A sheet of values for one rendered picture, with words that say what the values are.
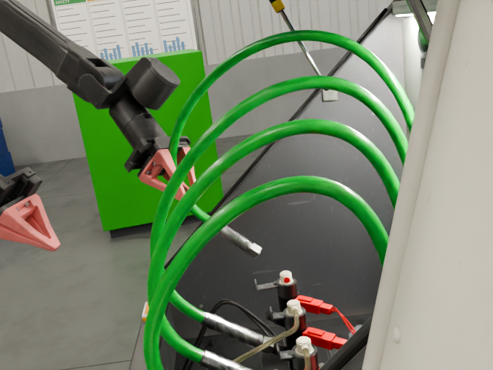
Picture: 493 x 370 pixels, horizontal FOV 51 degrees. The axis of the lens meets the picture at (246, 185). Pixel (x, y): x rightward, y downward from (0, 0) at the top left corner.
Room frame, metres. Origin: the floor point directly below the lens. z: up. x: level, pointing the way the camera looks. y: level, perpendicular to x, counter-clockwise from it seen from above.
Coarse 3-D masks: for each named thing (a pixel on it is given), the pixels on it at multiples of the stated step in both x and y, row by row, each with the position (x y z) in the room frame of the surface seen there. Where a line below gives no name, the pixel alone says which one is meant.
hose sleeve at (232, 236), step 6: (228, 228) 0.75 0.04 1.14; (222, 234) 0.75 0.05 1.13; (228, 234) 0.75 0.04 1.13; (234, 234) 0.75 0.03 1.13; (240, 234) 0.75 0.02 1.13; (228, 240) 0.75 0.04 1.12; (234, 240) 0.74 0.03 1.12; (240, 240) 0.74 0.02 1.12; (246, 240) 0.74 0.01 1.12; (240, 246) 0.74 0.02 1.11; (246, 246) 0.74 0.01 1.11; (246, 252) 0.74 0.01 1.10
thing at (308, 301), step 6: (300, 300) 0.63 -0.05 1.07; (306, 300) 0.62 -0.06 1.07; (312, 300) 0.62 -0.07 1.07; (318, 300) 0.62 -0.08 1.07; (306, 306) 0.62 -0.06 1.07; (312, 306) 0.61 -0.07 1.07; (318, 306) 0.61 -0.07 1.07; (324, 306) 0.61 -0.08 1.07; (330, 306) 0.60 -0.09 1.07; (312, 312) 0.61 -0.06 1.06; (318, 312) 0.61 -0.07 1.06; (324, 312) 0.60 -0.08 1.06; (330, 312) 0.60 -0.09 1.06
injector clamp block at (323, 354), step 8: (272, 336) 0.69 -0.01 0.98; (280, 344) 0.67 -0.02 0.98; (264, 352) 0.65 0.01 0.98; (320, 352) 0.63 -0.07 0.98; (328, 352) 0.63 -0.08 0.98; (264, 360) 0.63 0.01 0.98; (272, 360) 0.63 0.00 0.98; (320, 360) 0.62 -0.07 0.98; (264, 368) 0.62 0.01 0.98; (272, 368) 0.61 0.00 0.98; (280, 368) 0.61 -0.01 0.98; (288, 368) 0.61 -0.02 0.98
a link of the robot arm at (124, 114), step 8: (128, 88) 0.86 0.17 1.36; (120, 96) 0.86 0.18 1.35; (128, 96) 0.86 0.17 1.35; (112, 104) 0.85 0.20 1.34; (120, 104) 0.85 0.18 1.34; (128, 104) 0.85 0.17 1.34; (136, 104) 0.85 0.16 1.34; (112, 112) 0.85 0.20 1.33; (120, 112) 0.84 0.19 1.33; (128, 112) 0.84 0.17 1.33; (136, 112) 0.84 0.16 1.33; (144, 112) 0.84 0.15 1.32; (120, 120) 0.84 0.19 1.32; (128, 120) 0.83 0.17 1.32; (120, 128) 0.84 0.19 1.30
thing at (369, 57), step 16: (288, 32) 0.70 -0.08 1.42; (304, 32) 0.69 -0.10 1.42; (320, 32) 0.69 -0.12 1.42; (256, 48) 0.72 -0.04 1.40; (352, 48) 0.67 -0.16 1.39; (224, 64) 0.74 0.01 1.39; (368, 64) 0.67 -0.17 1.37; (384, 64) 0.66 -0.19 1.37; (208, 80) 0.75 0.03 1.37; (384, 80) 0.66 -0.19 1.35; (192, 96) 0.76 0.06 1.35; (400, 96) 0.65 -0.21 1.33; (176, 128) 0.77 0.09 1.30; (176, 144) 0.78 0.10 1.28; (176, 160) 0.78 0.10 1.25; (192, 208) 0.77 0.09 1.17
